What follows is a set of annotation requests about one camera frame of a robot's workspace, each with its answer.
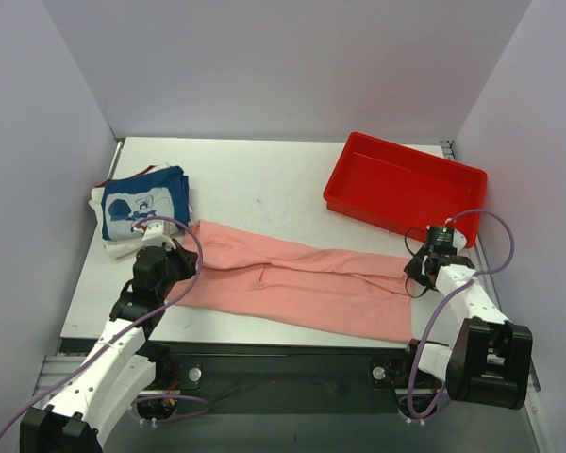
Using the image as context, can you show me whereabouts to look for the red plastic bin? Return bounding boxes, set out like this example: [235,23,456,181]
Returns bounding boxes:
[323,132,488,241]

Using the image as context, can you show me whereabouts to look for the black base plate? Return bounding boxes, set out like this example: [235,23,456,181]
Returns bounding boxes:
[147,342,415,415]

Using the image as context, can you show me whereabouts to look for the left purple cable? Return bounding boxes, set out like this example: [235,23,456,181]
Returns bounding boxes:
[0,215,213,453]

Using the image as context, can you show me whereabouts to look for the front aluminium frame rail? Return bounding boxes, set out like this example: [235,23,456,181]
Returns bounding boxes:
[33,355,86,396]

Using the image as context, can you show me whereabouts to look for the pink t shirt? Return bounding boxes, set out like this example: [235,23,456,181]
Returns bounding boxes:
[170,221,412,343]

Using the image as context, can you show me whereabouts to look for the folded blue printed t shirt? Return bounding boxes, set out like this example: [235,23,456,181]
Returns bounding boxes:
[98,164,192,241]

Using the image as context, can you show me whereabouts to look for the purple cable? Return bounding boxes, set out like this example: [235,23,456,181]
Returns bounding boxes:
[405,209,518,421]
[0,215,213,453]

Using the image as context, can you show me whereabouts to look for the aluminium frame rail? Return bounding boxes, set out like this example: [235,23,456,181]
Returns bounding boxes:
[33,355,86,396]
[439,140,541,393]

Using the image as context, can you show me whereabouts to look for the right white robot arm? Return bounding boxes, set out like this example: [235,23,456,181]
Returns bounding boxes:
[398,226,533,420]

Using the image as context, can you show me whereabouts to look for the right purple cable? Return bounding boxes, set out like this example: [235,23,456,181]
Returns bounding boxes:
[405,209,518,421]

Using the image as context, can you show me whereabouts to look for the right aluminium frame rail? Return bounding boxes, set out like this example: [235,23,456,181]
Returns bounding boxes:
[439,140,541,393]

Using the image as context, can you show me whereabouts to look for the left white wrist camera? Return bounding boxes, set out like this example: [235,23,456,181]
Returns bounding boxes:
[137,220,175,251]

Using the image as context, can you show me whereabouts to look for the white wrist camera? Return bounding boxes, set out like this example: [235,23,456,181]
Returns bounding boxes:
[137,220,175,251]
[444,218,467,252]

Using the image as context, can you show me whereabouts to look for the folded white t shirt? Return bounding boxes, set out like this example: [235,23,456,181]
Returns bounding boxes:
[89,162,192,260]

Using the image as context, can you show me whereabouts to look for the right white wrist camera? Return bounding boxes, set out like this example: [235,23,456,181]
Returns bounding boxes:
[444,218,467,252]

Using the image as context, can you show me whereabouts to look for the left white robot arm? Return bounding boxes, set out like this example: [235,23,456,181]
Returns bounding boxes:
[19,245,202,452]

